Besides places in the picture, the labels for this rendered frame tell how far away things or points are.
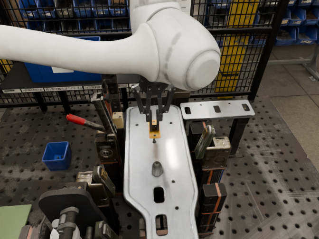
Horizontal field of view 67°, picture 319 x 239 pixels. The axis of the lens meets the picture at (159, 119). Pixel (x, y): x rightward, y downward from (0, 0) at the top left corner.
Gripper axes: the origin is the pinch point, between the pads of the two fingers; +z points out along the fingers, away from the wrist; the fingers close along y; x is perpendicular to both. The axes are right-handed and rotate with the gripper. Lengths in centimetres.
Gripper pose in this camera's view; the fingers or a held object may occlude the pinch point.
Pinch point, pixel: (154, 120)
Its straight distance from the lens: 77.0
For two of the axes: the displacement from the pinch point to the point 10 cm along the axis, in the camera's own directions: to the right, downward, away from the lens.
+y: 10.0, -0.5, 0.7
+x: -0.8, -6.9, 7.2
